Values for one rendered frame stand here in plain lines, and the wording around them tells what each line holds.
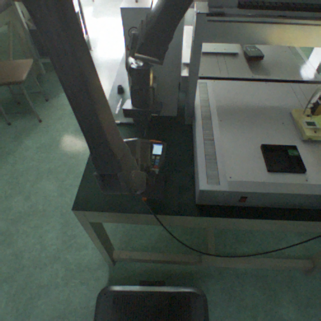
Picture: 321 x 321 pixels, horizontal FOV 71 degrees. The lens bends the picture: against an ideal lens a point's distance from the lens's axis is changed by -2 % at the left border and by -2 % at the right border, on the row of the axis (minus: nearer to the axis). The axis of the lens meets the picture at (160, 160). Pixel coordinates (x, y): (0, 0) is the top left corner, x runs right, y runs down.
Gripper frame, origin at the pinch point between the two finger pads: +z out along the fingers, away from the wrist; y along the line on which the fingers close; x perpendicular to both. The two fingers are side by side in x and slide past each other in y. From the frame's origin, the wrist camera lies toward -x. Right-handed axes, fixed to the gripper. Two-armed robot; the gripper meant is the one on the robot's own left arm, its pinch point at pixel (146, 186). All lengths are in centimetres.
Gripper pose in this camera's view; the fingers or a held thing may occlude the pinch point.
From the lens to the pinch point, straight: 71.3
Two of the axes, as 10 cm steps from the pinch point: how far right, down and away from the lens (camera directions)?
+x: -1.0, 9.8, -1.6
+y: -9.9, -0.9, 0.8
